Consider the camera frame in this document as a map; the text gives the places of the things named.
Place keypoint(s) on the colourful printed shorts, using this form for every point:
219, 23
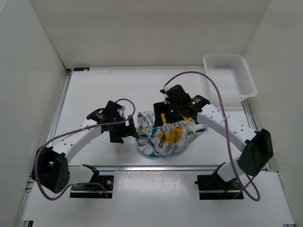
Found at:
168, 139

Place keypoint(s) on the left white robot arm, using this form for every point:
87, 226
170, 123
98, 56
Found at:
51, 168

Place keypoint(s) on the front aluminium rail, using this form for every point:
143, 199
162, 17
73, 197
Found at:
158, 168

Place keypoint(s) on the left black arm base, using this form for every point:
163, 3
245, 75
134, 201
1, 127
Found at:
102, 190

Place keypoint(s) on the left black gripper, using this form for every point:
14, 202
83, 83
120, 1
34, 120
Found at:
127, 131

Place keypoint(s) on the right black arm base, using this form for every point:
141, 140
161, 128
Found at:
210, 188

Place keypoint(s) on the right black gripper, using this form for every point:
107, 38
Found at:
159, 109

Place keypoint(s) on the white plastic mesh basket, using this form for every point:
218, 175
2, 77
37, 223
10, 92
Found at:
232, 76

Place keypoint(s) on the black corner label plate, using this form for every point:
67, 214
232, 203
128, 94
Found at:
82, 69

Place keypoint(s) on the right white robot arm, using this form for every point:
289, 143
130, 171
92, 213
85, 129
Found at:
255, 146

